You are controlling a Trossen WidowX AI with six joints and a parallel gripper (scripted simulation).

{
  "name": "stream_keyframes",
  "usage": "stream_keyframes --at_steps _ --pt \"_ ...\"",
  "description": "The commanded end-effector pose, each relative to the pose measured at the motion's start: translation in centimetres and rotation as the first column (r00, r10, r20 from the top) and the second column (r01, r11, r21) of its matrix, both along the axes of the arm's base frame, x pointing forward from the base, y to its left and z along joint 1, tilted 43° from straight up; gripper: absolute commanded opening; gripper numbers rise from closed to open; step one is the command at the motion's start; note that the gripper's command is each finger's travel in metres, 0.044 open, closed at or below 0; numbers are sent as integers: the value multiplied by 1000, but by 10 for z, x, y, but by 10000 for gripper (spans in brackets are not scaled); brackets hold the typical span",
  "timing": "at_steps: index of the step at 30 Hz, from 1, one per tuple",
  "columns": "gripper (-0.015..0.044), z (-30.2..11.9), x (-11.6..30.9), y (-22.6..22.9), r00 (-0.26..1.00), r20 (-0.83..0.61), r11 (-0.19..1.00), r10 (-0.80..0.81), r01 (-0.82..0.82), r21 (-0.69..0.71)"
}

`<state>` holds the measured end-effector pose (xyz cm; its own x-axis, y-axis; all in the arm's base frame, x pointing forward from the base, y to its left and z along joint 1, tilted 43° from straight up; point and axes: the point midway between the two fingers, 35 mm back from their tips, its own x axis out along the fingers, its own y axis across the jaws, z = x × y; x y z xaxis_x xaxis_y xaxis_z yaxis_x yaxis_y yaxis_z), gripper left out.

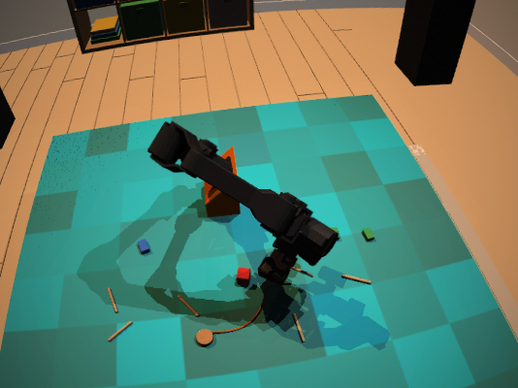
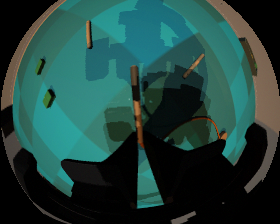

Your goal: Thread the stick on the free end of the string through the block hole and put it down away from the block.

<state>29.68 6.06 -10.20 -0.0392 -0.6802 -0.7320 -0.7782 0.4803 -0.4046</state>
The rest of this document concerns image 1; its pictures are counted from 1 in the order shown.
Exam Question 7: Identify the round wooden button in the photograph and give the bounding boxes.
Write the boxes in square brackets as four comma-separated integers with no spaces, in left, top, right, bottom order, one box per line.
[196,329,213,346]

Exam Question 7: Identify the small blue block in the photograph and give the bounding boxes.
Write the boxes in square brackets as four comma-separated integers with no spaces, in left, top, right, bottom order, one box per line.
[138,239,150,254]

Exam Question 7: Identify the small green block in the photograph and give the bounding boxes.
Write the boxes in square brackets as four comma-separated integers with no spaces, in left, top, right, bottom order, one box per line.
[363,227,374,242]
[332,227,340,241]

